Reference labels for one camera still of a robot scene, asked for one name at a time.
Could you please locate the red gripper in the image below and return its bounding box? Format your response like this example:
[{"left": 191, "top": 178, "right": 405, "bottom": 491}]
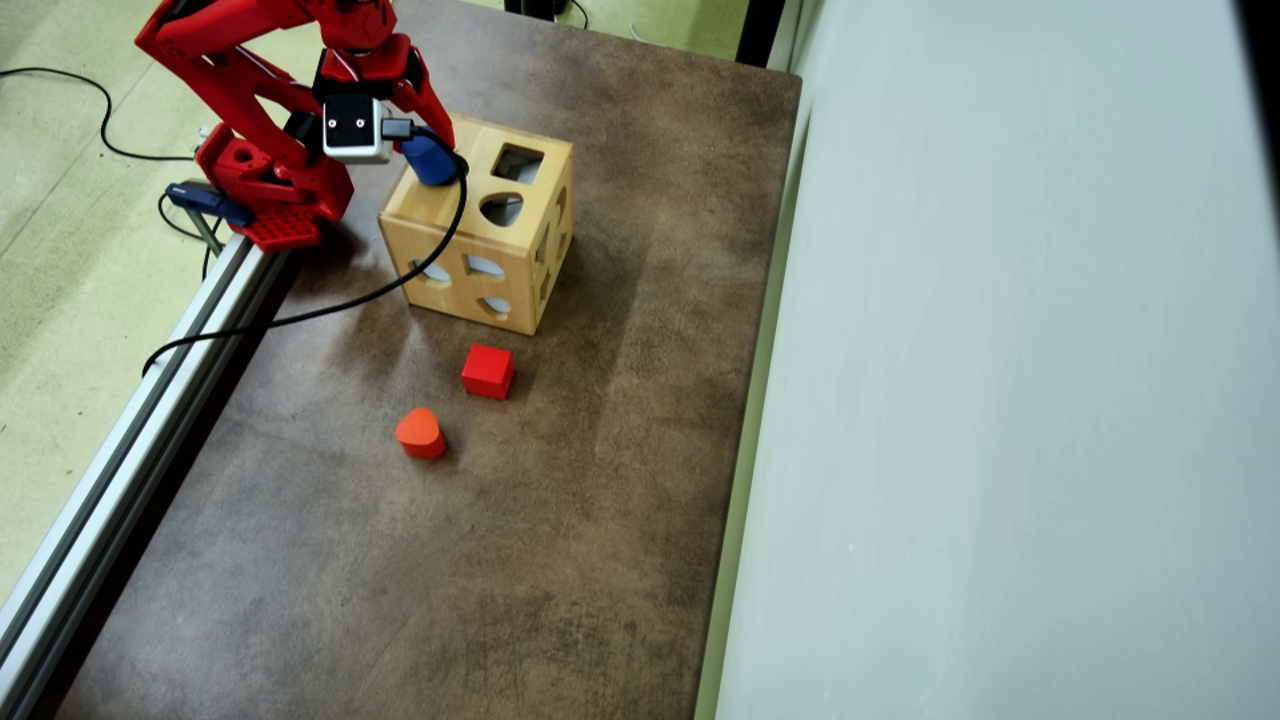
[{"left": 320, "top": 35, "right": 456, "bottom": 149}]

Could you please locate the blue wooden cylinder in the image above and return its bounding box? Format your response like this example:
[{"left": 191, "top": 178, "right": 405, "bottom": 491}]
[{"left": 398, "top": 128, "right": 463, "bottom": 188}]

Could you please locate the red robot base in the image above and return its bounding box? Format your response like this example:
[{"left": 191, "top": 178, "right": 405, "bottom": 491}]
[{"left": 195, "top": 130, "right": 354, "bottom": 253}]

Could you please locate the wooden shape sorter box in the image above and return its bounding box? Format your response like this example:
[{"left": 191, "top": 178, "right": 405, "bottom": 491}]
[{"left": 378, "top": 110, "right": 576, "bottom": 336}]

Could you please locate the blue clamp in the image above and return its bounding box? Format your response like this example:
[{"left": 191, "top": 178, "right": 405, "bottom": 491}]
[{"left": 165, "top": 182, "right": 253, "bottom": 256}]

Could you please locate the red wooden cube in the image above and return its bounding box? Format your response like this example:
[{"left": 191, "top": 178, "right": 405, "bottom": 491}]
[{"left": 461, "top": 344, "right": 516, "bottom": 401}]

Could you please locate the orange rounded triangle block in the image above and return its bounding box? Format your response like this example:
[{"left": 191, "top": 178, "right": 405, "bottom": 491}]
[{"left": 395, "top": 407, "right": 447, "bottom": 460}]

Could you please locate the black camera cable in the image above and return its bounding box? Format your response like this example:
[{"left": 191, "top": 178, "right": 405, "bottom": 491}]
[{"left": 143, "top": 118, "right": 469, "bottom": 377}]

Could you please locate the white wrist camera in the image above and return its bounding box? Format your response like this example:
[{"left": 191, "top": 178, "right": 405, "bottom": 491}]
[{"left": 322, "top": 95, "right": 393, "bottom": 164}]

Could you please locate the black object with cable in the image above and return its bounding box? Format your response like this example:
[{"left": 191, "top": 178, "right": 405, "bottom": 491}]
[{"left": 503, "top": 0, "right": 591, "bottom": 29}]

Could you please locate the short black looped cable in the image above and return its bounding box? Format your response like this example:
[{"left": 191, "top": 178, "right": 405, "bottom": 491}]
[{"left": 158, "top": 193, "right": 221, "bottom": 283}]

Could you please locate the long black floor cable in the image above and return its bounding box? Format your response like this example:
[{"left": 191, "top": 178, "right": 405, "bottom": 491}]
[{"left": 0, "top": 67, "right": 198, "bottom": 162}]

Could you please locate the black post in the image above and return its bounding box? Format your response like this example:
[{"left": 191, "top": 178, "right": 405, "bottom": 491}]
[{"left": 735, "top": 0, "right": 791, "bottom": 69}]

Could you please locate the aluminium profile rail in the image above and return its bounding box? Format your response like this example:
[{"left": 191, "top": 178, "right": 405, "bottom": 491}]
[{"left": 0, "top": 235, "right": 291, "bottom": 720}]

